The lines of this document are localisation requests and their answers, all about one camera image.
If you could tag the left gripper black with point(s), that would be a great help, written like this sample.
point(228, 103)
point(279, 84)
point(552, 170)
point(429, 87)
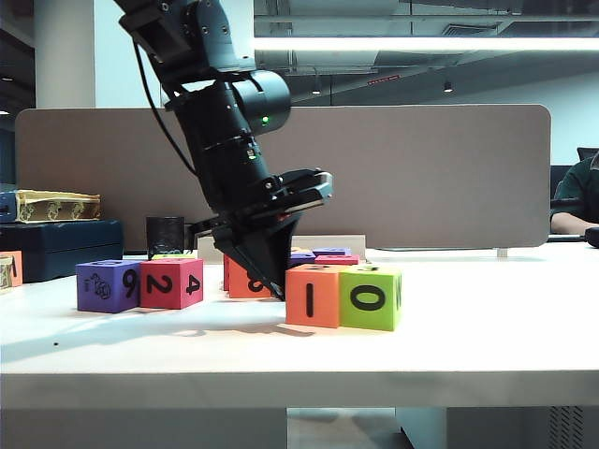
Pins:
point(252, 210)

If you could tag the orange foam block printed X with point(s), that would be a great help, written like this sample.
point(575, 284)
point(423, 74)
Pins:
point(238, 285)

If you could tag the orange foam block printed I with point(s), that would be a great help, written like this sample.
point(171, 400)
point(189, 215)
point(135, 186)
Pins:
point(323, 308)

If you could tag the red foam block printed 4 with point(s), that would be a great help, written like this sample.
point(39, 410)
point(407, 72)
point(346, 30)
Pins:
point(173, 299)

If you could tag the green foam block printed W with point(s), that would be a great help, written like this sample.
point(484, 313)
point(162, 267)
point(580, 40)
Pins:
point(355, 322)

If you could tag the purple block with animal picture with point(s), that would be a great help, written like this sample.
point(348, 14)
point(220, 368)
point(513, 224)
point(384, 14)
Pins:
point(117, 301)

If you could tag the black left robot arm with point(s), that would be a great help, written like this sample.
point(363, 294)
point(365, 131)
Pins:
point(220, 140)

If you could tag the bare forearm of person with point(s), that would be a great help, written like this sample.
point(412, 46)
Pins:
point(575, 225)

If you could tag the yellow foam letter block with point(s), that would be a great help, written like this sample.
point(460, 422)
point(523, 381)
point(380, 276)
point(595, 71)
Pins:
point(302, 249)

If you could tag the green foam letter block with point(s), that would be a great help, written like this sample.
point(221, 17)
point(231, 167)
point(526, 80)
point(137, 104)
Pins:
point(173, 256)

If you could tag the purple foam block printed D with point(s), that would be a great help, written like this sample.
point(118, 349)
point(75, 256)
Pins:
point(303, 257)

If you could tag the red foam block printed R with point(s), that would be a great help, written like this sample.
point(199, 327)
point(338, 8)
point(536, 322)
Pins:
point(337, 260)

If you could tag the black mug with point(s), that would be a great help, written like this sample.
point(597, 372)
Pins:
point(164, 234)

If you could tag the brown-grey desk divider panel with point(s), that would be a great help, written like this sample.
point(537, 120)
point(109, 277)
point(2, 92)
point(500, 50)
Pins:
point(421, 178)

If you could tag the dark blue hard case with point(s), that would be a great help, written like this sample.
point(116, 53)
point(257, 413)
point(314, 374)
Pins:
point(70, 248)

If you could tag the red LED sign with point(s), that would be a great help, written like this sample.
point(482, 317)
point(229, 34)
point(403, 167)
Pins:
point(384, 80)

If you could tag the yellow patterned flat box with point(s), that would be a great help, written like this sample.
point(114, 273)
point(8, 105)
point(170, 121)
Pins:
point(56, 208)

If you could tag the plain grey under-desk panel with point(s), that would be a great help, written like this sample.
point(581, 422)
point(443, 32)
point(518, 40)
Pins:
point(140, 430)

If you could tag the white under-desk leg panel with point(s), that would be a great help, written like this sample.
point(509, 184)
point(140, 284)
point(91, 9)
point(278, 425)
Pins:
point(421, 428)

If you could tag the metal divider foot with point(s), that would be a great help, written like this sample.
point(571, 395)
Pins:
point(502, 254)

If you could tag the orange foam block printed 1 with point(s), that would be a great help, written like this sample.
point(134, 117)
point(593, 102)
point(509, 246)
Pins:
point(18, 276)

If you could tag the long white ceiling light strip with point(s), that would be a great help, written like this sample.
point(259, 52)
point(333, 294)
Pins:
point(421, 43)

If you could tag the tan picture block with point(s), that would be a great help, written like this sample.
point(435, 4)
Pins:
point(5, 278)

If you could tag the blue box with white print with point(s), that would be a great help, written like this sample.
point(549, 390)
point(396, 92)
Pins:
point(7, 206)

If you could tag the white round building column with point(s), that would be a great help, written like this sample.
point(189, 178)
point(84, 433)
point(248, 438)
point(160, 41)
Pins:
point(65, 47)

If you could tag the grey under-desk panel with vent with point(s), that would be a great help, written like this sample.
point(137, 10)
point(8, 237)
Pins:
point(515, 428)

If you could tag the person in dark green shirt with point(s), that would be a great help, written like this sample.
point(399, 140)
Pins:
point(575, 192)

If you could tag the black rounded desk item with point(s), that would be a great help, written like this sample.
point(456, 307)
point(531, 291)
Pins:
point(593, 237)

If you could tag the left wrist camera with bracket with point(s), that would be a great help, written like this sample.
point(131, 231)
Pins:
point(309, 184)

